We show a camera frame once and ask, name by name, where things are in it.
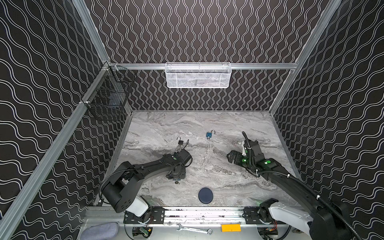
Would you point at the yellow label block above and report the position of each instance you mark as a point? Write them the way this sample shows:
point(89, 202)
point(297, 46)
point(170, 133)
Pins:
point(228, 228)

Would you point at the grey cloth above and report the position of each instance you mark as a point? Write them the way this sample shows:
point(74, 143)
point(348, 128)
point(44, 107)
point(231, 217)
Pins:
point(100, 232)

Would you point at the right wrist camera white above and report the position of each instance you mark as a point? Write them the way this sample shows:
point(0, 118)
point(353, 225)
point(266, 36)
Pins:
point(244, 148)

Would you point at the dark round disc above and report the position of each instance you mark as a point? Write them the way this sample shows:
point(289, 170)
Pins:
point(205, 195)

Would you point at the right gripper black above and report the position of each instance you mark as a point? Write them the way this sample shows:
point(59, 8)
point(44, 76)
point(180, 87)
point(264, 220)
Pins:
point(250, 148)

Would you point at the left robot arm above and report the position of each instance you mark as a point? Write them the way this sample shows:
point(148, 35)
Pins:
point(121, 188)

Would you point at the steel wrench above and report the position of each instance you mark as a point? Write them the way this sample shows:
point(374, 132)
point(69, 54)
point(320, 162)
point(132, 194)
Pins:
point(195, 230)

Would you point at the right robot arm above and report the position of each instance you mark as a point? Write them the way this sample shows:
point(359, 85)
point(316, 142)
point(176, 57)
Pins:
point(319, 218)

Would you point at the black wire basket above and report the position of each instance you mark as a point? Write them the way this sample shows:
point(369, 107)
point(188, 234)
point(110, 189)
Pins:
point(109, 102)

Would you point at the white wire basket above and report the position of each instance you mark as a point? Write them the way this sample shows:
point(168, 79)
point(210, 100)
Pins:
point(194, 75)

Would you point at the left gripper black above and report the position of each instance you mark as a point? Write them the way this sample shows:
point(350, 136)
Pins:
point(182, 156)

